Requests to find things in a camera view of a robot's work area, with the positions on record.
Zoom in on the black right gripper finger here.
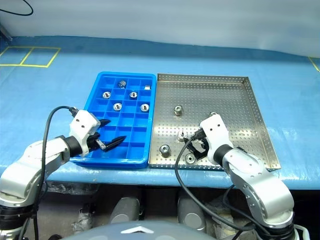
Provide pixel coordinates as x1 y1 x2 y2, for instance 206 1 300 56
186 142 201 161

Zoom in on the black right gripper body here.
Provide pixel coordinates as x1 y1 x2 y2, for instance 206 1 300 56
193 138 210 157

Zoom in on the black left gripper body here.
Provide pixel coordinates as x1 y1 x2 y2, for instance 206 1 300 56
87 131 107 152

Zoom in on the blue compartment tray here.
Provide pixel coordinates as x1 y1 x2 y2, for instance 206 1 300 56
70 71 158 169

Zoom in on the perforated metal tray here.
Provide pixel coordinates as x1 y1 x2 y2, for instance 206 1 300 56
148 73 281 172

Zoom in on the blue plastic table cover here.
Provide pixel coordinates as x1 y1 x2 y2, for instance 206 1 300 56
0 36 320 190

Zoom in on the grey rounded robot leg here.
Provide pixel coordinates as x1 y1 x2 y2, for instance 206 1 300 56
109 197 141 228
177 191 207 231

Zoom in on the yellow tape double rectangle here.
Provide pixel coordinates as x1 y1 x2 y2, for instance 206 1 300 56
0 46 62 68

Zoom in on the grey robot torso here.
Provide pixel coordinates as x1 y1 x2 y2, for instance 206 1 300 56
59 219 213 240

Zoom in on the slanted metal bar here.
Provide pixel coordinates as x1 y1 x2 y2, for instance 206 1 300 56
0 23 13 42

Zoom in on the yellow tape corner marking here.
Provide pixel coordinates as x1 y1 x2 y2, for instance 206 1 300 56
308 56 320 73

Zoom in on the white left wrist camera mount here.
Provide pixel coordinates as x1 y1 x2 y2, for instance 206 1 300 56
69 109 101 157

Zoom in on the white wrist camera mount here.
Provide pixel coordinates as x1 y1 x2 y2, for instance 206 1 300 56
69 109 101 157
199 112 235 165

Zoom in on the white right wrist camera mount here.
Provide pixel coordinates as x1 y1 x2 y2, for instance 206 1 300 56
199 112 235 165

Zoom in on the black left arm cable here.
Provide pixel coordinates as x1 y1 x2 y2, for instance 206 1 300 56
21 106 78 240

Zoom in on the white cable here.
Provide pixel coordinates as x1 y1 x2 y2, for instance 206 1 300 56
294 224 311 240

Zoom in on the thin black cable loop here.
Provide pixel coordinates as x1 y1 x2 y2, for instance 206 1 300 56
0 0 34 16

